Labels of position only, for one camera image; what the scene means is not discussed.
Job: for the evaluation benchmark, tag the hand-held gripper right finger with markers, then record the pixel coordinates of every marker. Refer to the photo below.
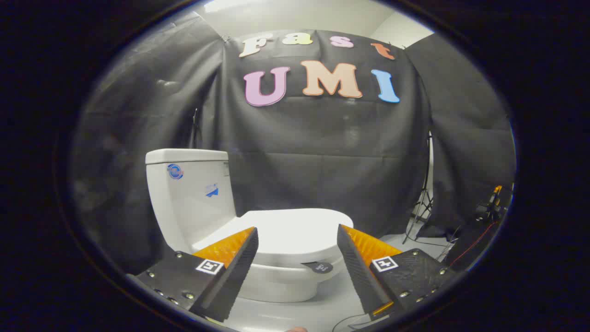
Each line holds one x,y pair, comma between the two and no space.
359,272

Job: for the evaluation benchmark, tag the black backdrop cloth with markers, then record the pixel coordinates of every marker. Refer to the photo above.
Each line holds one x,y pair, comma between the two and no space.
322,147
138,115
465,138

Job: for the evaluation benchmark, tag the orange-topped black device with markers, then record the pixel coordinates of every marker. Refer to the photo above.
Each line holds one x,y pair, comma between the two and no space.
494,198

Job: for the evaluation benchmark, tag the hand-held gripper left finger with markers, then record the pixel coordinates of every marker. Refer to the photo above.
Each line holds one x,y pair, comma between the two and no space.
235,272

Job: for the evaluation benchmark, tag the black tripod light stand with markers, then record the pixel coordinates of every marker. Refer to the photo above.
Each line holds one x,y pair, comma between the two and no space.
425,203

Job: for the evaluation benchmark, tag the white toilet tank lid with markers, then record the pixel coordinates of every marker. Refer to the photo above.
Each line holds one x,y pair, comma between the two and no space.
184,156

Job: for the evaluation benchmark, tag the white ceramic toilet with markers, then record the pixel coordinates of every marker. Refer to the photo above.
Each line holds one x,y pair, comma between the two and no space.
193,207

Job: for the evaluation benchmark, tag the dark equipment stand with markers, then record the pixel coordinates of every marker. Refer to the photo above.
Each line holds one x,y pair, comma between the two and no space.
474,230

